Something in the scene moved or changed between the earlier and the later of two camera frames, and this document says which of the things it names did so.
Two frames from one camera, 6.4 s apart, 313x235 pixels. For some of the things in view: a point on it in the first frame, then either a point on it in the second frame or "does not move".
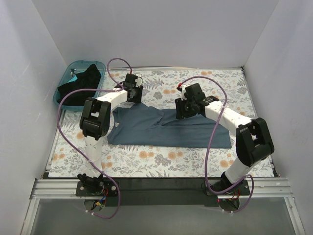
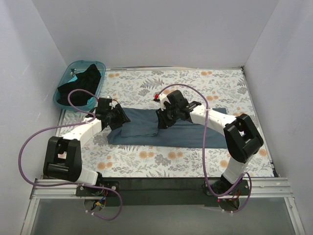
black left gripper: [136, 95] → [119, 116]
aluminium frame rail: [56, 189] does not move
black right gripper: [183, 110] → [165, 117]
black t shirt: [88, 79] does not move
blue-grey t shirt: [136, 124] does not move
